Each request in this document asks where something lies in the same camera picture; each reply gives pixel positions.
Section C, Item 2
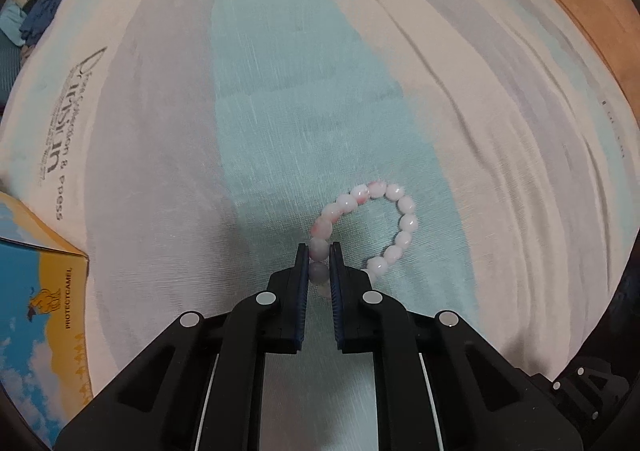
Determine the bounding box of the light blue cloth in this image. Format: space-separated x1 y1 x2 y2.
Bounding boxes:
0 0 29 45

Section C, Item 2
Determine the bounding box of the printed cardboard box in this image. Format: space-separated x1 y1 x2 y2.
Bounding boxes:
0 191 94 450

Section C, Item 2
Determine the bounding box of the striped printed bed sheet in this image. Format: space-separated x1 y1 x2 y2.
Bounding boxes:
0 0 638 404

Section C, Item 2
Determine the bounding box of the dark blue cloth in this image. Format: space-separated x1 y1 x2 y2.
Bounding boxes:
20 0 72 48

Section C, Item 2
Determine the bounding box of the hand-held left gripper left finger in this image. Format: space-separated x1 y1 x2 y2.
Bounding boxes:
52 242 309 451

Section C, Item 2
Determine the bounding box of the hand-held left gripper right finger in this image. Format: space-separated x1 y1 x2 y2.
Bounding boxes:
329 241 586 451

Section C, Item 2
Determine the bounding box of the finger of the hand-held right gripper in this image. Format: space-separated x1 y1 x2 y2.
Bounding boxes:
530 356 632 443

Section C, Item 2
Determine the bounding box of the pink white bead bracelet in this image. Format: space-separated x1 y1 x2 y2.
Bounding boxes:
309 181 420 299

